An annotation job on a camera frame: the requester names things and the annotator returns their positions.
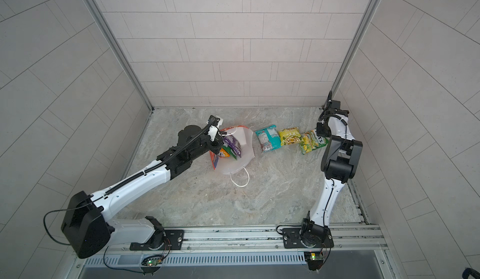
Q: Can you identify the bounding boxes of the teal snack packet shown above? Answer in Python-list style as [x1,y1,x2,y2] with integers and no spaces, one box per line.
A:
[255,125,281,152]

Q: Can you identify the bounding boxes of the purple snack packet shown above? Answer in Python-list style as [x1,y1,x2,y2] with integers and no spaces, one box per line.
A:
[224,135,241,159]

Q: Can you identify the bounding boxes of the yellow green snack packet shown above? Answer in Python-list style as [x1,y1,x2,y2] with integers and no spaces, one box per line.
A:
[278,127,302,147]

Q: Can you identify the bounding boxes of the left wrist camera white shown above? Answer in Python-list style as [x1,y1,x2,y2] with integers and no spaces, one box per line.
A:
[207,115,223,142]

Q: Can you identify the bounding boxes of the left circuit board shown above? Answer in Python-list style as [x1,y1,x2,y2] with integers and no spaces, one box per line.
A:
[141,255,165,267]

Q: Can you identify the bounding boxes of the red paper gift bag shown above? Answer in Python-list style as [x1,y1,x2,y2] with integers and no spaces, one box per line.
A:
[209,125,255,188]

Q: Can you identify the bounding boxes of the aluminium mounting rail frame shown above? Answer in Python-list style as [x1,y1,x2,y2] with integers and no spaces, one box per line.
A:
[67,223,396,279]

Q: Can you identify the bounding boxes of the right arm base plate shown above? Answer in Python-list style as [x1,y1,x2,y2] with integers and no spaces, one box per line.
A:
[282,227,335,249]

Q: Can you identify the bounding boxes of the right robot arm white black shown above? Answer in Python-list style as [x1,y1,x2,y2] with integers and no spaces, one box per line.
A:
[300,91,363,248]

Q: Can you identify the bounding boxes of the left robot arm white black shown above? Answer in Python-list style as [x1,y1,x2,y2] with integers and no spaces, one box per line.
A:
[61,116,223,259]

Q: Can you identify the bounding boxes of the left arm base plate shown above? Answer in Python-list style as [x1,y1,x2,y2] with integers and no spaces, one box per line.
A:
[129,230,185,251]

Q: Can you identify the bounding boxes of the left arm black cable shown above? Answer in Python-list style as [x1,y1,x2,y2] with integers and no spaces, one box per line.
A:
[42,203,95,247]

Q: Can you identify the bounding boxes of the circuit board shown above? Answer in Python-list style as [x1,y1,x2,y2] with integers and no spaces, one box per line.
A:
[141,255,165,267]
[304,251,325,271]

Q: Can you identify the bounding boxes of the orange snack packet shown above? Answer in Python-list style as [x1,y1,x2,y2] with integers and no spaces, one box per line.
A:
[218,147,231,158]

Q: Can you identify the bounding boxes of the right circuit board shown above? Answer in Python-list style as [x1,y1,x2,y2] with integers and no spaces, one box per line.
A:
[304,251,325,271]

